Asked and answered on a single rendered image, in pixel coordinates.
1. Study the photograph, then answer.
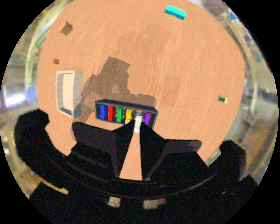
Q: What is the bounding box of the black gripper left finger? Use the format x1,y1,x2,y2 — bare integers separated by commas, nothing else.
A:
71,121,135,177

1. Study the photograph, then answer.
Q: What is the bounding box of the small teal block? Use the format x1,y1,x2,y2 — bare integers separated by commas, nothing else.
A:
165,6,186,19

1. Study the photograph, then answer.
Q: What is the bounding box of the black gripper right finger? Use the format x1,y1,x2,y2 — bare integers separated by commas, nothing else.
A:
139,122,201,181

